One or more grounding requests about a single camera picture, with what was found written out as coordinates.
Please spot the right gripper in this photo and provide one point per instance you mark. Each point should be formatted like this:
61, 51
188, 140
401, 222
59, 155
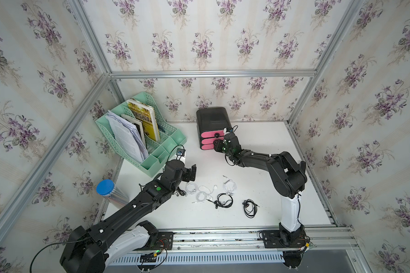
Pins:
217, 144

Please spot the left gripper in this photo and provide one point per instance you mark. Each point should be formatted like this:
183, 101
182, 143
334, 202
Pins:
187, 172

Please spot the pink top drawer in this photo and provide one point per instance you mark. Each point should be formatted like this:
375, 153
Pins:
212, 134

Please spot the black pink drawer cabinet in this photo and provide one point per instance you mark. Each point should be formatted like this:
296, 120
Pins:
209, 119

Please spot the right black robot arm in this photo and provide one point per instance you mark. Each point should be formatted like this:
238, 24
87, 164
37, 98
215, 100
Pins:
288, 178

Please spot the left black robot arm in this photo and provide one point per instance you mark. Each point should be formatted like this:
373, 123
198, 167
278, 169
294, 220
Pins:
87, 249

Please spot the white earphones left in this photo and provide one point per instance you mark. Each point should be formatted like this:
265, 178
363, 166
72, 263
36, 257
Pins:
191, 188

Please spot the white earphones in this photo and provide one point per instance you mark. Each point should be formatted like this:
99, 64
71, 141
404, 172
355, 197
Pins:
191, 188
229, 186
204, 194

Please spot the black earphones left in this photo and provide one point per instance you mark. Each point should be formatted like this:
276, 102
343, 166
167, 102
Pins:
180, 192

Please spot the black earphones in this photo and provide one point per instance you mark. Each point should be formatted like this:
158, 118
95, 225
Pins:
222, 200
180, 192
250, 208

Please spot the white earphones middle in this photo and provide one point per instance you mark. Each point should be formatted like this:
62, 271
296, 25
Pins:
204, 194

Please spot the white earphones right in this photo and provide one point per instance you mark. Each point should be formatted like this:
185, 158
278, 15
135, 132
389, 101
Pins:
229, 186

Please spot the black earphones middle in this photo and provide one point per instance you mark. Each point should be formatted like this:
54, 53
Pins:
222, 200

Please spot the black earphones right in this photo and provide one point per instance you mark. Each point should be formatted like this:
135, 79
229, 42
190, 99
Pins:
250, 208

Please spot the green plastic file organizer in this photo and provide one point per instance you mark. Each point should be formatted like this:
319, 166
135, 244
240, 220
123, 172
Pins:
171, 137

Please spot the yellow book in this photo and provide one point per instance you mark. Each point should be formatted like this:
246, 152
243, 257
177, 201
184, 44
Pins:
146, 114

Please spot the white paper stack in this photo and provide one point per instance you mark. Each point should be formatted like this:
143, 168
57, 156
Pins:
127, 137

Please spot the blue lid plastic jar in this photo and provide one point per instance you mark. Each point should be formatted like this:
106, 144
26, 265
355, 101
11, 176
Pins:
110, 191

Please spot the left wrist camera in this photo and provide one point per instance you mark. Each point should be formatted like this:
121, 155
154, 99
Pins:
180, 154

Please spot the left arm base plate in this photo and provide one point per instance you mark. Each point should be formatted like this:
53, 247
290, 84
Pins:
163, 240

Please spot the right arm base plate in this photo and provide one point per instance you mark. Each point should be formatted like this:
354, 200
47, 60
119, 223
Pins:
276, 239

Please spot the aluminium front rail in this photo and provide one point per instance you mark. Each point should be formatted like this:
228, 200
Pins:
248, 239

